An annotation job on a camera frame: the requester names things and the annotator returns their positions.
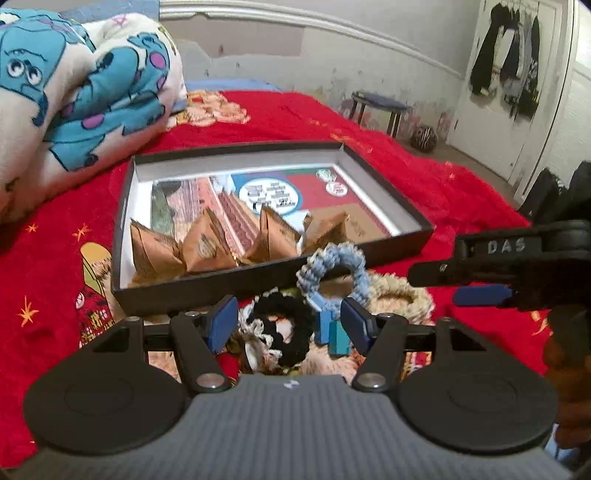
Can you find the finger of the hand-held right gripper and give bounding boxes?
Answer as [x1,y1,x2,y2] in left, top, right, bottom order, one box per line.
[453,285,514,306]
[409,220,587,288]

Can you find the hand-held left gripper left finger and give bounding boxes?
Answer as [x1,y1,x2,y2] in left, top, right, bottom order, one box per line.
[92,295,239,393]

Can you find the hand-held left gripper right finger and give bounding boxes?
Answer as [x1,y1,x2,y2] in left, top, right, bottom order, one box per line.
[342,297,493,393]

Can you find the teal binder clip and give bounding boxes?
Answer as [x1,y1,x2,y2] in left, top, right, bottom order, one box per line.
[315,309,352,356]

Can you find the white crochet scrunchie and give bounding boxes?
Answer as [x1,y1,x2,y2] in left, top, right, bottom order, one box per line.
[238,314,282,370]

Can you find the black scrunchie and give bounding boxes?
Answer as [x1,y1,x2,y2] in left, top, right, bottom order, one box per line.
[252,293,317,365]

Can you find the beige knitted scrunchie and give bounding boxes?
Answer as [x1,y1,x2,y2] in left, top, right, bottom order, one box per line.
[360,272,435,324]

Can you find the blue knitted scrunchie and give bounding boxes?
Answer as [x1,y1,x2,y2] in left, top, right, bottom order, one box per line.
[295,244,370,310]

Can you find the black shallow cardboard box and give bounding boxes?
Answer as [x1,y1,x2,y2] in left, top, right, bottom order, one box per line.
[111,141,435,315]

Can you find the person's right hand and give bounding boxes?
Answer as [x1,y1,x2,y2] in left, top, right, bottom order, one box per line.
[542,318,591,450]

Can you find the red embroidered blanket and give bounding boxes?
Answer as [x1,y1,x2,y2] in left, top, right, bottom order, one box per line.
[0,90,555,467]

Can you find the printed card with red building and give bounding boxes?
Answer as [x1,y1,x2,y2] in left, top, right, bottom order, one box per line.
[152,168,398,259]

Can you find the white door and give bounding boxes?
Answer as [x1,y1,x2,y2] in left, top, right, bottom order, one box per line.
[450,0,578,185]

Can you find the dark patterned ball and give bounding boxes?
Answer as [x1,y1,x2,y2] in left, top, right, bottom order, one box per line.
[411,126,438,152]

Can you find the round blue-top metal stool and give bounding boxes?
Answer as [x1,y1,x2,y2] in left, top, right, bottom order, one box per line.
[351,91,409,137]

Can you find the hanging dark clothes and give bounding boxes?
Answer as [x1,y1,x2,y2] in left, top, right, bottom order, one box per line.
[468,2,543,116]

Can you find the blue bed sheet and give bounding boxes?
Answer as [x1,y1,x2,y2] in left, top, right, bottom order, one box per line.
[185,78,283,93]

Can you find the cartoon monster fleece blanket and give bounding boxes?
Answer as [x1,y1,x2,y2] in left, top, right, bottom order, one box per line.
[0,0,189,217]

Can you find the white wall moulding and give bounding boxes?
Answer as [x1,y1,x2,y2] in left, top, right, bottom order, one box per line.
[159,0,462,79]

